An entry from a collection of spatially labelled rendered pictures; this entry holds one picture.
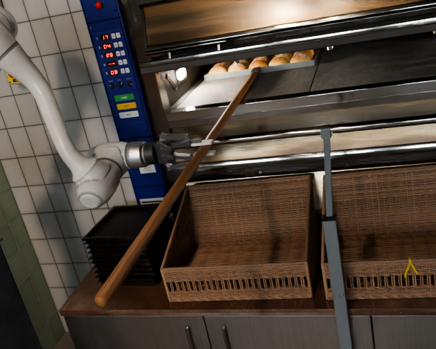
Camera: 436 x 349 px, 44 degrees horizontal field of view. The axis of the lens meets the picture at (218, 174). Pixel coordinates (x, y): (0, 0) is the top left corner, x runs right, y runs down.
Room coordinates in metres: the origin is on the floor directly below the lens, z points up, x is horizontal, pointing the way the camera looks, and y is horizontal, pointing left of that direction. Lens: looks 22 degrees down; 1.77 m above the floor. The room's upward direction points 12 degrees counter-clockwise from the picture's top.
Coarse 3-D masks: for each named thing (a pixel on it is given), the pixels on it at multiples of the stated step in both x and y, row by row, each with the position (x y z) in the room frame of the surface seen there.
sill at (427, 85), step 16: (400, 80) 1.98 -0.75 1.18; (416, 80) 1.94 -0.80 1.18; (432, 80) 1.90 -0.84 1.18; (272, 96) 2.14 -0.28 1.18; (288, 96) 2.09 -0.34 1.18; (304, 96) 2.05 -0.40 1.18; (320, 96) 2.03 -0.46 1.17; (336, 96) 2.01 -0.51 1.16; (352, 96) 1.99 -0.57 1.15; (368, 96) 1.97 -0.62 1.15; (176, 112) 2.23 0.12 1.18; (192, 112) 2.20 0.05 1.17; (208, 112) 2.18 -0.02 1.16; (240, 112) 2.14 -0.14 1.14
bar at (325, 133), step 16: (304, 128) 1.69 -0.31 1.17; (320, 128) 1.67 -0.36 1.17; (336, 128) 1.65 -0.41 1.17; (352, 128) 1.63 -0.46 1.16; (368, 128) 1.62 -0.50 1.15; (384, 128) 1.61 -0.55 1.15; (224, 144) 1.78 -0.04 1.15; (336, 224) 1.46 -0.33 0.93; (336, 240) 1.44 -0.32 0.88; (336, 256) 1.45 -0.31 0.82; (336, 272) 1.45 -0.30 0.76; (336, 288) 1.45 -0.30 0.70; (336, 304) 1.45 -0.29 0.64; (336, 320) 1.46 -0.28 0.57
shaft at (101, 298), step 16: (240, 96) 2.16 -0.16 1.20; (224, 112) 1.96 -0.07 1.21; (192, 160) 1.53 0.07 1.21; (176, 192) 1.34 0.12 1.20; (160, 208) 1.24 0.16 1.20; (144, 240) 1.11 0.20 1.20; (128, 256) 1.04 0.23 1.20; (112, 272) 0.99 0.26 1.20; (128, 272) 1.00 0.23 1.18; (112, 288) 0.94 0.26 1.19
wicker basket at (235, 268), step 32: (192, 192) 2.17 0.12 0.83; (224, 192) 2.13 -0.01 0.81; (256, 192) 2.08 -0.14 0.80; (288, 192) 2.05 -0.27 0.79; (192, 224) 2.14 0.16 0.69; (288, 224) 2.01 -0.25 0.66; (192, 256) 2.03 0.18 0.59; (224, 256) 1.98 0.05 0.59; (256, 256) 1.93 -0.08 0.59; (288, 256) 1.88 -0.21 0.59; (192, 288) 1.79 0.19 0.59; (224, 288) 1.68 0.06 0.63; (256, 288) 1.65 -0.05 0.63; (288, 288) 1.61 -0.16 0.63
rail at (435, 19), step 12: (396, 24) 1.80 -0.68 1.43; (408, 24) 1.79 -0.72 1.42; (420, 24) 1.78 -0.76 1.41; (312, 36) 1.89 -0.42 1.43; (324, 36) 1.88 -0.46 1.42; (336, 36) 1.86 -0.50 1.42; (348, 36) 1.85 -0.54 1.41; (240, 48) 1.97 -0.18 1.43; (252, 48) 1.96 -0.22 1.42; (264, 48) 1.94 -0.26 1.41; (156, 60) 2.08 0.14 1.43; (168, 60) 2.07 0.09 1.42; (180, 60) 2.05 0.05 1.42
